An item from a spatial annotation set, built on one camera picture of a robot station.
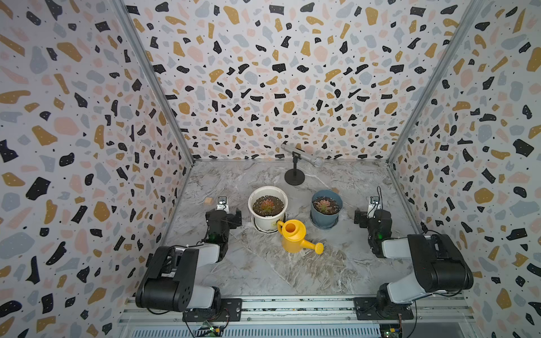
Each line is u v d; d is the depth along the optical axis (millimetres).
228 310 731
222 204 780
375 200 822
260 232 930
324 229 948
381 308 676
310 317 731
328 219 903
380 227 722
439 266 458
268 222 884
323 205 922
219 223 692
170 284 430
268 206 898
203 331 727
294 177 1127
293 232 815
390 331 716
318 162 920
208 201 1008
